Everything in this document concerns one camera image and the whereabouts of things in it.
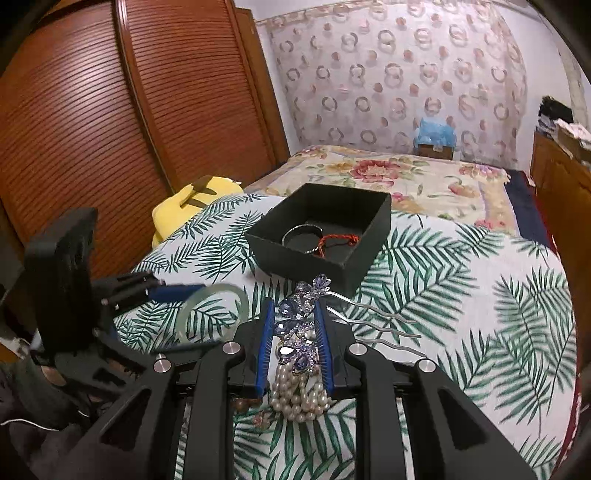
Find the navy blue cloth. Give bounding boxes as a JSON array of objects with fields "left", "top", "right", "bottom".
[{"left": 505, "top": 169, "right": 556, "bottom": 251}]

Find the silver metal bangle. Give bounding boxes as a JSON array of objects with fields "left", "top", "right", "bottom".
[{"left": 281, "top": 224, "right": 327, "bottom": 257}]

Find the wooden cabinet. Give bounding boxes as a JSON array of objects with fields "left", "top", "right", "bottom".
[{"left": 529, "top": 131, "right": 591, "bottom": 416}]

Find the green leaf print cloth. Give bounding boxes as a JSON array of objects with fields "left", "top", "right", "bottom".
[{"left": 115, "top": 194, "right": 579, "bottom": 480}]

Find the pile of dark clothes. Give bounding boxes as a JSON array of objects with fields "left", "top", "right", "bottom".
[{"left": 537, "top": 95, "right": 574, "bottom": 136}]

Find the white cable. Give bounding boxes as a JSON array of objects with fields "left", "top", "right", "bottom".
[{"left": 0, "top": 418, "right": 61, "bottom": 432}]

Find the blue plastic bag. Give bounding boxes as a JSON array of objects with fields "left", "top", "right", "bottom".
[{"left": 414, "top": 117, "right": 458, "bottom": 149}]

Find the stack of white papers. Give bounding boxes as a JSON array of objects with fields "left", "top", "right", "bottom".
[{"left": 553, "top": 119, "right": 591, "bottom": 163}]

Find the floral bed blanket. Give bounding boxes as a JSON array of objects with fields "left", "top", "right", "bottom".
[{"left": 244, "top": 145, "right": 514, "bottom": 228}]

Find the yellow plush pillow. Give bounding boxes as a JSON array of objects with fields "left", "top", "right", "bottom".
[{"left": 152, "top": 175, "right": 243, "bottom": 251}]

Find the ring pattern curtain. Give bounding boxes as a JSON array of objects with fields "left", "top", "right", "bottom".
[{"left": 262, "top": 0, "right": 530, "bottom": 168}]

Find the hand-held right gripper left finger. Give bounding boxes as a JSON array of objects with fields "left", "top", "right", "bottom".
[{"left": 65, "top": 298, "right": 278, "bottom": 480}]

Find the purple crystal pearl hairpin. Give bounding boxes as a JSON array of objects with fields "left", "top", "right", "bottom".
[{"left": 270, "top": 274, "right": 428, "bottom": 423}]

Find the red braided cord bracelet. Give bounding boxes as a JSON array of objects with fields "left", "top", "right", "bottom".
[{"left": 316, "top": 233, "right": 360, "bottom": 260}]

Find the black cardboard box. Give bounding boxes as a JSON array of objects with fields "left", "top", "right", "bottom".
[{"left": 244, "top": 183, "right": 393, "bottom": 296}]

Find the small brown cardboard box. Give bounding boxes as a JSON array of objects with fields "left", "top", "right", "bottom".
[{"left": 417, "top": 143, "right": 456, "bottom": 161}]

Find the pale green jade bangle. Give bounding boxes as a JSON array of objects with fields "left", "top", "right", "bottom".
[{"left": 178, "top": 285, "right": 250, "bottom": 348}]

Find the wooden louvered wardrobe door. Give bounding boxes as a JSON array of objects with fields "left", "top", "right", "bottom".
[
  {"left": 0, "top": 0, "right": 172, "bottom": 278},
  {"left": 115, "top": 0, "right": 279, "bottom": 195}
]

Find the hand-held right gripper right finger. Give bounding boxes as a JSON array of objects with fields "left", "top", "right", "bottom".
[{"left": 314, "top": 305, "right": 539, "bottom": 480}]

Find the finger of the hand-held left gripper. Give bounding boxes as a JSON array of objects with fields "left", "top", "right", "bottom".
[
  {"left": 102, "top": 271, "right": 208, "bottom": 315},
  {"left": 93, "top": 328, "right": 223, "bottom": 372}
]

